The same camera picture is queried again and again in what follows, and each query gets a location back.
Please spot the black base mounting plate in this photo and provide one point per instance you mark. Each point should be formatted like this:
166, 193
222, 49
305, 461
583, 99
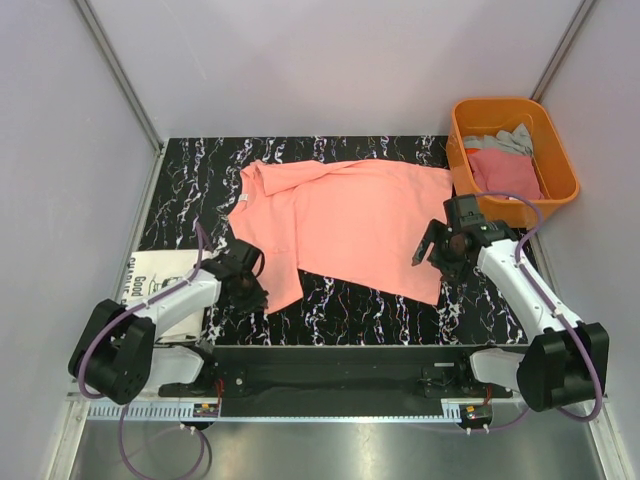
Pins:
298, 382

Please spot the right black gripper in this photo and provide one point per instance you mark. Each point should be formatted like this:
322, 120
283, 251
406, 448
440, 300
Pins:
454, 272

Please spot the salmon pink t-shirt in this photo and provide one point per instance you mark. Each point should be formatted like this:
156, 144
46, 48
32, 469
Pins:
355, 221

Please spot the folded white printed t-shirt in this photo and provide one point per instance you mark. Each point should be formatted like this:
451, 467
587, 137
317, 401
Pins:
150, 271

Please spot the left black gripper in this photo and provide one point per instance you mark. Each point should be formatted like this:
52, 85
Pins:
258, 300

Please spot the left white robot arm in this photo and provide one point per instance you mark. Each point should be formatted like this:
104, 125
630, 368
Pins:
116, 355

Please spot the orange plastic bin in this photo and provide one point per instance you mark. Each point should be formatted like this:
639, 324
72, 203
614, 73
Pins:
486, 116

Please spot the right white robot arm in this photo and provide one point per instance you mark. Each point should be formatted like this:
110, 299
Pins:
565, 364

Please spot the dark pink t-shirt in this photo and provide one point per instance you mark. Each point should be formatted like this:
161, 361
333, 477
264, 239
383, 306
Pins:
495, 170

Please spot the grey t-shirt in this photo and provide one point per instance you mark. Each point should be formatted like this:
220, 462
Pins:
518, 141

